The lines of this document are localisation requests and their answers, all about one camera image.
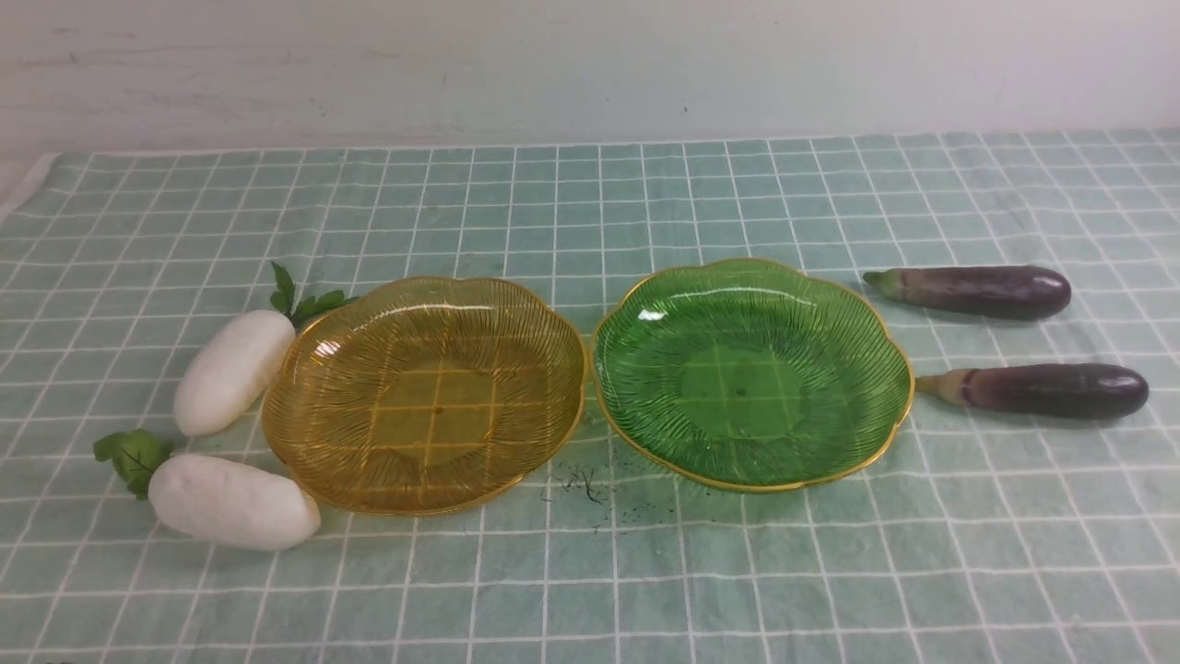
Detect purple eggplant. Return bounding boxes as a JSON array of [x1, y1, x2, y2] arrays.
[[861, 265, 1073, 321], [915, 362, 1151, 421]]

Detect white radish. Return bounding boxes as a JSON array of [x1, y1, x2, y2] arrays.
[[92, 429, 322, 553], [173, 261, 358, 438]]

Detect green checkered tablecloth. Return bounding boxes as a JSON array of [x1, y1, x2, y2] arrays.
[[1, 127, 1179, 663]]

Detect amber ribbed glass plate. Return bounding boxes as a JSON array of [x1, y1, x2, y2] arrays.
[[261, 277, 589, 517]]

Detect green ribbed glass plate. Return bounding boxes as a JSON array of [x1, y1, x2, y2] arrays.
[[591, 257, 915, 494]]

